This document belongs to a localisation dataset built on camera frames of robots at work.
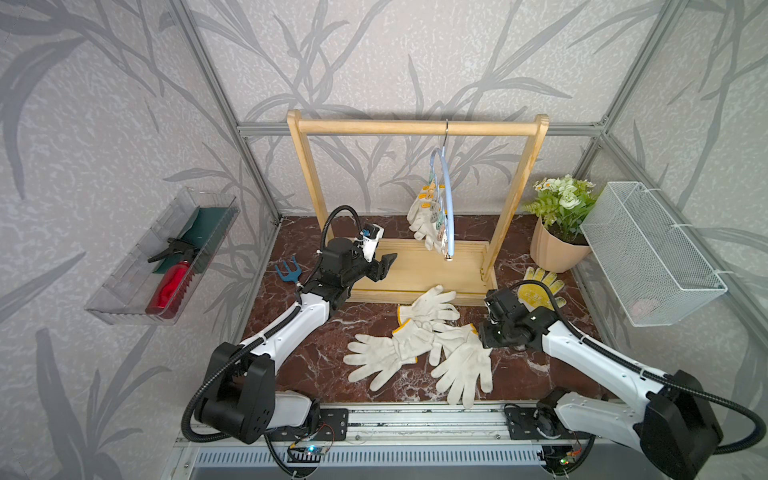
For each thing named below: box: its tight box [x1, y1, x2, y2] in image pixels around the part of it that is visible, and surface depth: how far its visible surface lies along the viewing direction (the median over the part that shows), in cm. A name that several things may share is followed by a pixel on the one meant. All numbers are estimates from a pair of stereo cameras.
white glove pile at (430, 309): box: [398, 285, 461, 328], surface depth 93 cm
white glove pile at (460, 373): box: [431, 324, 494, 409], surface depth 84 cm
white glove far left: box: [343, 319, 434, 391], surface depth 86 cm
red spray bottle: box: [145, 238, 200, 319], surface depth 61 cm
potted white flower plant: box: [523, 175, 598, 273], surface depth 88 cm
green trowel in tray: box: [153, 207, 234, 273], surface depth 71 cm
